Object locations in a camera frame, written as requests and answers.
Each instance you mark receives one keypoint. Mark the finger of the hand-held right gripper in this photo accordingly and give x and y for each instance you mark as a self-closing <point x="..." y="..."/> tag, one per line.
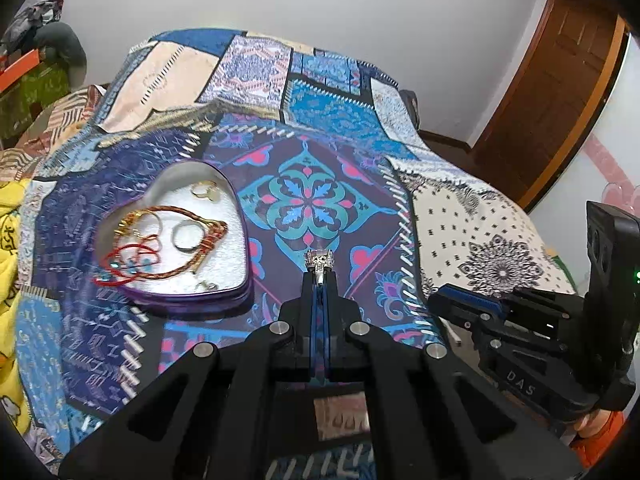
<point x="470" y="294"/>
<point x="457" y="312"/>

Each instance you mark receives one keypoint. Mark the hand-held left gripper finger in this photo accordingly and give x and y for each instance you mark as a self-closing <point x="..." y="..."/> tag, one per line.
<point x="326" y="310"/>
<point x="314" y="310"/>

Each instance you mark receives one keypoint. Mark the heart-shaped purple tin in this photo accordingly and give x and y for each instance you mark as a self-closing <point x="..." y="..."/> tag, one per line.
<point x="210" y="255"/>

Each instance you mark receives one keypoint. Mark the person's right forearm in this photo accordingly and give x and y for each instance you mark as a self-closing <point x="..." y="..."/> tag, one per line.
<point x="605" y="435"/>

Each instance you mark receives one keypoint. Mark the blue patchwork blanket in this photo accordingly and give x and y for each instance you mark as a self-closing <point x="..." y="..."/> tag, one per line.
<point x="310" y="200"/>

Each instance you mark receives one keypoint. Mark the white sliding door pink hearts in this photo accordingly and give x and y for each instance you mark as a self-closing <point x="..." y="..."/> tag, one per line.
<point x="600" y="170"/>

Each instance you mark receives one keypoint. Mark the grey backpack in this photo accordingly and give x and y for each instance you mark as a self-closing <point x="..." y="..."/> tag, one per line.
<point x="410" y="105"/>

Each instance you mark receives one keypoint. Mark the brown wooden door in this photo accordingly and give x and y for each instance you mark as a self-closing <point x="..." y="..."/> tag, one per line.
<point x="555" y="85"/>

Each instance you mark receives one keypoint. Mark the yellow blanket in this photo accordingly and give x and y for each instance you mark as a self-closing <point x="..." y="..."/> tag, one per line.
<point x="10" y="260"/>

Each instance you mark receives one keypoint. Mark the orange striped blanket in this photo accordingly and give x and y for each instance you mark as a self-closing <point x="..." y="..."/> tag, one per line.
<point x="55" y="115"/>

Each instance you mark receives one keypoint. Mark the grey cushion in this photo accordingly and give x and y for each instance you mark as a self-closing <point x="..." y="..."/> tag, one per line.
<point x="65" y="45"/>

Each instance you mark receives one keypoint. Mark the orange box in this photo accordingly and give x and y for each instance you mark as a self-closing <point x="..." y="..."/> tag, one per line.
<point x="20" y="67"/>

